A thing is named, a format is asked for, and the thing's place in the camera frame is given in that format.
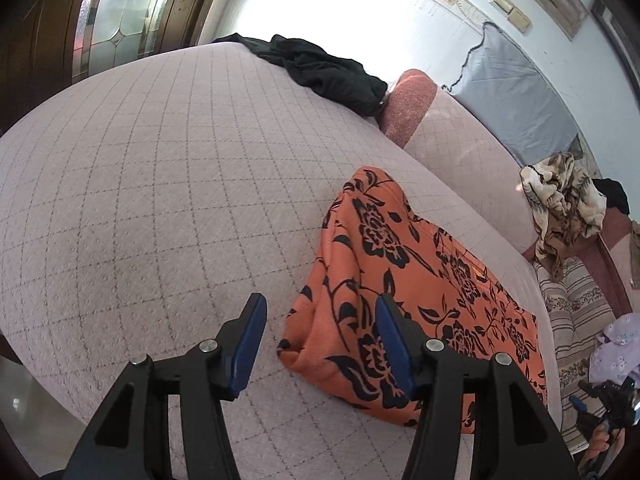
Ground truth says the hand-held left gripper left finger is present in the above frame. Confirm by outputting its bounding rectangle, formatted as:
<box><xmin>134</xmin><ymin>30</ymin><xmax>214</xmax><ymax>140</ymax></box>
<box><xmin>60</xmin><ymin>293</ymin><xmax>267</xmax><ymax>480</ymax></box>

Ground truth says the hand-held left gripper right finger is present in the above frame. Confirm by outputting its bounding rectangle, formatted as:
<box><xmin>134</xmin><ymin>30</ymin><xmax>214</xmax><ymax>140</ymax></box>
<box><xmin>376</xmin><ymin>294</ymin><xmax>581</xmax><ymax>480</ymax></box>

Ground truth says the orange black floral shirt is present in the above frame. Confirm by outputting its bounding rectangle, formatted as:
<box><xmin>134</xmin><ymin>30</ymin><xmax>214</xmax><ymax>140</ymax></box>
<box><xmin>277</xmin><ymin>166</ymin><xmax>548</xmax><ymax>435</ymax></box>

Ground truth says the person's right hand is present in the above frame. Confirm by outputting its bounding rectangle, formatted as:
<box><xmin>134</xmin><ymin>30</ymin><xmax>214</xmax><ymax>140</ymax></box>
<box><xmin>584</xmin><ymin>421</ymin><xmax>620</xmax><ymax>468</ymax></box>

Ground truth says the lavender spotted cloth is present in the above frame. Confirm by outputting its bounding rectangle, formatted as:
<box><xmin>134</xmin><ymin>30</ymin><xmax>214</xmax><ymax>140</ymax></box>
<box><xmin>589</xmin><ymin>312</ymin><xmax>640</xmax><ymax>386</ymax></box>

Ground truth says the striped floral cushion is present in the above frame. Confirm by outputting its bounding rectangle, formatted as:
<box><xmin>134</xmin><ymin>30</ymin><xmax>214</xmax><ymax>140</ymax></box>
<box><xmin>534</xmin><ymin>255</ymin><xmax>618</xmax><ymax>453</ymax></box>

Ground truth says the maroon cloth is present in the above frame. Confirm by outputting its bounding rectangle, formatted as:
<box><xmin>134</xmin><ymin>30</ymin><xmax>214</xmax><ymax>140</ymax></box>
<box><xmin>582</xmin><ymin>210</ymin><xmax>640</xmax><ymax>316</ymax></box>

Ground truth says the pink quilted bed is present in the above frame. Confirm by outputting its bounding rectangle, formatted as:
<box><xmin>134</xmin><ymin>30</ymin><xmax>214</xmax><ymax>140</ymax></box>
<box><xmin>0</xmin><ymin>40</ymin><xmax>563</xmax><ymax>480</ymax></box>

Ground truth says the dark cloth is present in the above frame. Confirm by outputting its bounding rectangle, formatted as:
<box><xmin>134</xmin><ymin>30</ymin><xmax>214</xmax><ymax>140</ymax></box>
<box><xmin>595</xmin><ymin>178</ymin><xmax>631</xmax><ymax>216</ymax></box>

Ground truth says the beige floral blanket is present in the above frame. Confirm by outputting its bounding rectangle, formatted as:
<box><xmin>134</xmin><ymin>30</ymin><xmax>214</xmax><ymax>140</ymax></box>
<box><xmin>520</xmin><ymin>152</ymin><xmax>608</xmax><ymax>281</ymax></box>

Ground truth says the pink rolled quilt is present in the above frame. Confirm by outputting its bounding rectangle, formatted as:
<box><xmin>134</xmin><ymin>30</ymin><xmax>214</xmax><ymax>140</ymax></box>
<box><xmin>376</xmin><ymin>69</ymin><xmax>538</xmax><ymax>256</ymax></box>

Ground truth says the black garment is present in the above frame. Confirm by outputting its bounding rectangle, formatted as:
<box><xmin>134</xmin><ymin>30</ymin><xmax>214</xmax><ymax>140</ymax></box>
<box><xmin>212</xmin><ymin>33</ymin><xmax>388</xmax><ymax>117</ymax></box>

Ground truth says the blue-grey pillow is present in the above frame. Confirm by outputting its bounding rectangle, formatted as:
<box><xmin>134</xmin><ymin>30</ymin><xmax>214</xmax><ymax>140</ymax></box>
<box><xmin>447</xmin><ymin>21</ymin><xmax>583</xmax><ymax>168</ymax></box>

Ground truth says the stained glass door panel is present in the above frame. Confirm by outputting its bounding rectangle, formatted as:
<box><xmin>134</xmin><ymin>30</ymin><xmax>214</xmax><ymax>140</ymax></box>
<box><xmin>72</xmin><ymin>0</ymin><xmax>183</xmax><ymax>78</ymax></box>

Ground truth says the dark wooden door frame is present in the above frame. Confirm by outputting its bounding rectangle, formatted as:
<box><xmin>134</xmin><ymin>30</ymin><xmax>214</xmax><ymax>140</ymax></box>
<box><xmin>0</xmin><ymin>0</ymin><xmax>221</xmax><ymax>136</ymax></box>

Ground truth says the framed wall panel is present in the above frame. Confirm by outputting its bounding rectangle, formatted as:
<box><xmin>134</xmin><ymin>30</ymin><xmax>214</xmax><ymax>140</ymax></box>
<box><xmin>517</xmin><ymin>0</ymin><xmax>590</xmax><ymax>41</ymax></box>

